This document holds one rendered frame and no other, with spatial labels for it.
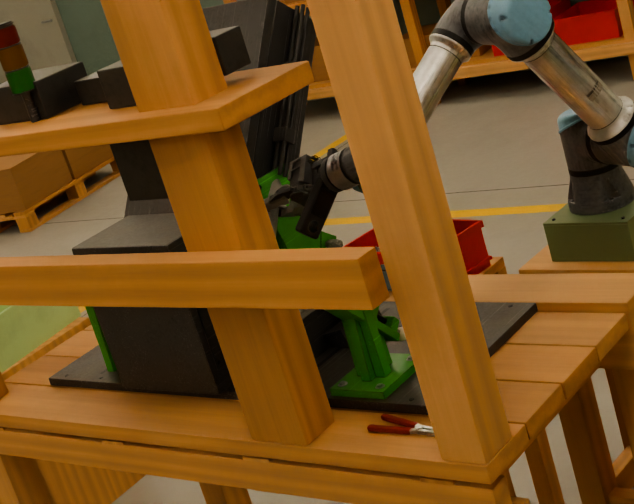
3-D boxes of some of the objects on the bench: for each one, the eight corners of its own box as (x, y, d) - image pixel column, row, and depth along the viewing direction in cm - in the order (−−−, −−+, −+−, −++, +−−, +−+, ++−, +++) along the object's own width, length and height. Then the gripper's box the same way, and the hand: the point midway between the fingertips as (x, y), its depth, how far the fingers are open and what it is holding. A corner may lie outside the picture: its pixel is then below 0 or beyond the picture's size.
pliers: (367, 432, 227) (365, 426, 227) (385, 417, 231) (383, 412, 230) (433, 443, 216) (431, 437, 216) (451, 428, 219) (449, 422, 219)
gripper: (360, 160, 250) (291, 193, 265) (319, 139, 243) (251, 174, 259) (357, 198, 246) (288, 230, 261) (315, 178, 240) (247, 211, 255)
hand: (272, 212), depth 258 cm, fingers closed on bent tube, 3 cm apart
